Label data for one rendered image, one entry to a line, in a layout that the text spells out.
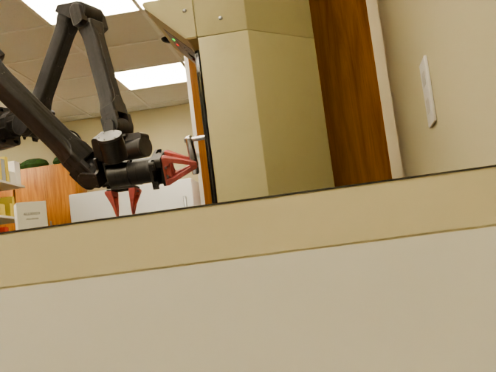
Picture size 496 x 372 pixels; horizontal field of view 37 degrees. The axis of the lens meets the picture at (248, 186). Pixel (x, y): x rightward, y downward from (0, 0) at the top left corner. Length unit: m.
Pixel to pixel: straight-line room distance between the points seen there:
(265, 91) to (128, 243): 1.12
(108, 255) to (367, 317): 0.18
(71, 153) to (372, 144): 0.76
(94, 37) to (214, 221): 1.76
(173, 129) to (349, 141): 5.54
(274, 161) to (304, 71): 0.24
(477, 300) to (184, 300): 0.19
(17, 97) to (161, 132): 5.72
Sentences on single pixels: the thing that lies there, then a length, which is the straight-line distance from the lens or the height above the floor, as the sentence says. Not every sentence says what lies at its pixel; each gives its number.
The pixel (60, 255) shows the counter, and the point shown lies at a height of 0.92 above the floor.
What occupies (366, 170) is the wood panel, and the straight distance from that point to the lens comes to 1.92.
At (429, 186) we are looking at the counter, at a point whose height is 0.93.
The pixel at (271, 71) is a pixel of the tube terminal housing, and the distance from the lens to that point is 1.64.
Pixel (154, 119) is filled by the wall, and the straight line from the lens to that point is 7.46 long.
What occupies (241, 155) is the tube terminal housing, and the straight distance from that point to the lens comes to 1.57.
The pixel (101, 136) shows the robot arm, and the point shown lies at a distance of 1.66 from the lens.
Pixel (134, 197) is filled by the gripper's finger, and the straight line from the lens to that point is 2.06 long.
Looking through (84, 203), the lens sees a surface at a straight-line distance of 6.83.
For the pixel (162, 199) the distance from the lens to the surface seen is 6.63.
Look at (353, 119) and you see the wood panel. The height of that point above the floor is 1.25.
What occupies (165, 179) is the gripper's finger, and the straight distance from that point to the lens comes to 1.65.
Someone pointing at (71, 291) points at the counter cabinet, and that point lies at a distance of 0.53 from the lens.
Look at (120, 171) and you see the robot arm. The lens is 1.67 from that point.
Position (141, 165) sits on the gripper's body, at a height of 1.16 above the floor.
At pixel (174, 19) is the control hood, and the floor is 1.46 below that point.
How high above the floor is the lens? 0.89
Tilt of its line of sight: 7 degrees up
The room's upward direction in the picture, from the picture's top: 7 degrees counter-clockwise
